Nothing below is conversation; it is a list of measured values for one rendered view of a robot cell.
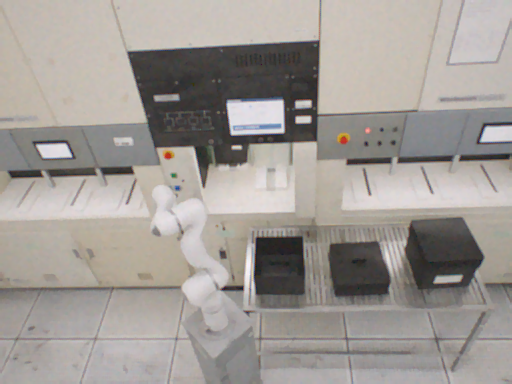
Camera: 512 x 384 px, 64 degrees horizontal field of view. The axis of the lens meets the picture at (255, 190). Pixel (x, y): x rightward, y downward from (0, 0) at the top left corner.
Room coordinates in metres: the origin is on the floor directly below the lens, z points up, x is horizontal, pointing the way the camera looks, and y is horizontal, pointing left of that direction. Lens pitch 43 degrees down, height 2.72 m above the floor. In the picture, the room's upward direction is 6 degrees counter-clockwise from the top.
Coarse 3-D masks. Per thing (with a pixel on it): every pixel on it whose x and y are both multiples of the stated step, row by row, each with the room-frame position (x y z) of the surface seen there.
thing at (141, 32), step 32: (128, 0) 1.85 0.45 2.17; (160, 0) 1.83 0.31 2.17; (192, 0) 1.82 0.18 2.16; (224, 0) 1.80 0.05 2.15; (256, 0) 1.79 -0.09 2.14; (288, 0) 1.77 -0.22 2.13; (128, 32) 1.85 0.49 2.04; (160, 32) 1.84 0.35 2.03; (192, 32) 1.82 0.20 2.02; (224, 32) 1.81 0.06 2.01; (256, 32) 1.79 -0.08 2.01; (288, 32) 1.78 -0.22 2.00; (256, 96) 1.79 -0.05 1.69; (160, 128) 1.85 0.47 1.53; (192, 128) 1.83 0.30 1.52; (224, 288) 1.83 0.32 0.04
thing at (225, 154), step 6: (240, 144) 2.23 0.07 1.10; (246, 144) 2.27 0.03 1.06; (216, 150) 2.24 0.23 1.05; (222, 150) 2.24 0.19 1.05; (228, 150) 2.23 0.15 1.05; (234, 150) 2.23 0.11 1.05; (240, 150) 2.23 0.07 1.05; (246, 150) 2.24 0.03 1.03; (216, 156) 2.24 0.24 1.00; (222, 156) 2.24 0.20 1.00; (228, 156) 2.23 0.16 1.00; (234, 156) 2.23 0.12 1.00; (240, 156) 2.23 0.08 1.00; (246, 156) 2.22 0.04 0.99; (222, 162) 2.24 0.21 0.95; (228, 162) 2.23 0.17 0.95; (234, 162) 2.23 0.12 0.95; (240, 162) 2.24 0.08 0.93; (246, 162) 2.22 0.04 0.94
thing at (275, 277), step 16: (256, 240) 1.54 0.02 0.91; (272, 240) 1.53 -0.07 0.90; (288, 240) 1.52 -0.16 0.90; (256, 256) 1.48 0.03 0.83; (272, 256) 1.52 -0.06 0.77; (288, 256) 1.51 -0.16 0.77; (256, 272) 1.41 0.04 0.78; (272, 272) 1.41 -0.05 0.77; (288, 272) 1.39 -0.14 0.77; (304, 272) 1.27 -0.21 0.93; (256, 288) 1.27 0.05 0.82; (272, 288) 1.26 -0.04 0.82; (288, 288) 1.25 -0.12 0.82; (304, 288) 1.25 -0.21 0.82
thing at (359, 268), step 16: (336, 256) 1.40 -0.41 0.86; (352, 256) 1.39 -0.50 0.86; (368, 256) 1.38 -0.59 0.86; (336, 272) 1.30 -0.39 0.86; (352, 272) 1.29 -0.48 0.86; (368, 272) 1.28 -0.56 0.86; (384, 272) 1.27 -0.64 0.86; (336, 288) 1.22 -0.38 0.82; (352, 288) 1.21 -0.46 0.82; (368, 288) 1.21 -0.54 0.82; (384, 288) 1.20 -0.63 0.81
